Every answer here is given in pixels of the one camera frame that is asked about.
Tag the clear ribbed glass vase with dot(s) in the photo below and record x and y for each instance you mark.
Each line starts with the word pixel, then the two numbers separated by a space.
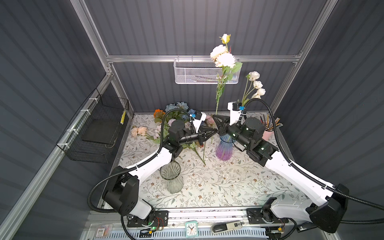
pixel 171 173

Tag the small green alarm clock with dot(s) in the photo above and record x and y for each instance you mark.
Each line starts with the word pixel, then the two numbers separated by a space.
pixel 191 229

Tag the floral patterned table mat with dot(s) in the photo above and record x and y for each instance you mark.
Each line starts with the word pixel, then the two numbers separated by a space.
pixel 210 182

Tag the purple pompom flower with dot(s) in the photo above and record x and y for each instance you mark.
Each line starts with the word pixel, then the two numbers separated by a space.
pixel 171 121

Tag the white poppy flower stem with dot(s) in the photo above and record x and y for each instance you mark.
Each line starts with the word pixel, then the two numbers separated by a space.
pixel 254 87

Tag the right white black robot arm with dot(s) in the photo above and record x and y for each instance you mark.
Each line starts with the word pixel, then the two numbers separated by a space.
pixel 323 208

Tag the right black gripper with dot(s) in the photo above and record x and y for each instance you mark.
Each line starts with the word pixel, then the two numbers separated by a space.
pixel 223 125

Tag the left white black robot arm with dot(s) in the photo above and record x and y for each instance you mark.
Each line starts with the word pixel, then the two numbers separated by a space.
pixel 122 189

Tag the pale pink peony flower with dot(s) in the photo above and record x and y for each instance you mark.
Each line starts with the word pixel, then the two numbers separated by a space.
pixel 138 131

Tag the pink pencil cup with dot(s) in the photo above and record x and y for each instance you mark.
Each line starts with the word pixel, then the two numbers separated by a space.
pixel 267 135

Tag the blue hydrangea flower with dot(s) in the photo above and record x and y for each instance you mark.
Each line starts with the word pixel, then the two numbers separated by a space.
pixel 190 112

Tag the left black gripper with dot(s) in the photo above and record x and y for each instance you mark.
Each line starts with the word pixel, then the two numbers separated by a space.
pixel 204 137

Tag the blue purple glass vase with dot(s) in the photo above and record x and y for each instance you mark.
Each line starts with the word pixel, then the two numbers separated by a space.
pixel 224 150

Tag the pink rose stem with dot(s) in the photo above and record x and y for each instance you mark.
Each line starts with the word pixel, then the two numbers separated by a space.
pixel 209 122

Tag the orange flower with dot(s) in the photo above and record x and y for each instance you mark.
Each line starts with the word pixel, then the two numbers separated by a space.
pixel 159 114

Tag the light blue flower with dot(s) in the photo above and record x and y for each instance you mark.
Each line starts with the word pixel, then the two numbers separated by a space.
pixel 179 105

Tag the white wire mesh basket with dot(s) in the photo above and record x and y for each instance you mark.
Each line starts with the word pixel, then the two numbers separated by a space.
pixel 196 71

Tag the black wire basket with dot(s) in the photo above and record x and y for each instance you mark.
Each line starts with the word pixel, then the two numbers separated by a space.
pixel 95 133

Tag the grey stapler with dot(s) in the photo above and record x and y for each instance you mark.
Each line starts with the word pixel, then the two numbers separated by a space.
pixel 221 228

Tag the cream peach rose stem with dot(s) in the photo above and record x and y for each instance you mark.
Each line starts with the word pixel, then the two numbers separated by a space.
pixel 226 61

